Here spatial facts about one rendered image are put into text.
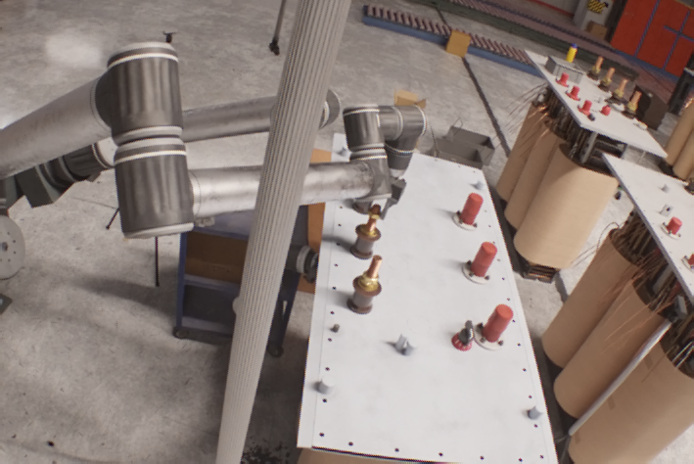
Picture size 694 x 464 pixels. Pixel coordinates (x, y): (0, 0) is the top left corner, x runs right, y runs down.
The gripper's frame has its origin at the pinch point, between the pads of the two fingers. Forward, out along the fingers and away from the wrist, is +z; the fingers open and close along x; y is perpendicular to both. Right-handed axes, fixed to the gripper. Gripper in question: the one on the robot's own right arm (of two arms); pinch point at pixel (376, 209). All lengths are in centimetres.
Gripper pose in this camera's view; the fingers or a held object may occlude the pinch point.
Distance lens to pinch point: 185.2
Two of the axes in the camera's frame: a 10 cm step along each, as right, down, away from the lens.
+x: -8.8, -4.1, 2.2
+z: -2.3, 7.9, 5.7
